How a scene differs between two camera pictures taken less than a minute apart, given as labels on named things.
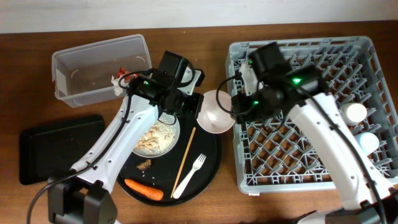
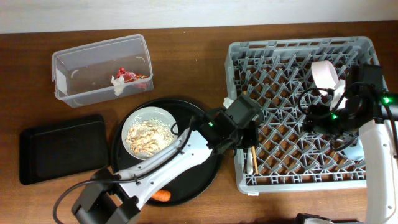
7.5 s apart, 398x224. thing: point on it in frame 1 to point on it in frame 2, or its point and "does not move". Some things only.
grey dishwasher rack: x=275 y=155 does not move
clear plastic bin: x=83 y=74 does not move
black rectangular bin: x=51 y=150 does not move
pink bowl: x=215 y=115 to x=324 y=74
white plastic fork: x=196 y=165 to x=249 y=162
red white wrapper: x=122 y=77 does not move
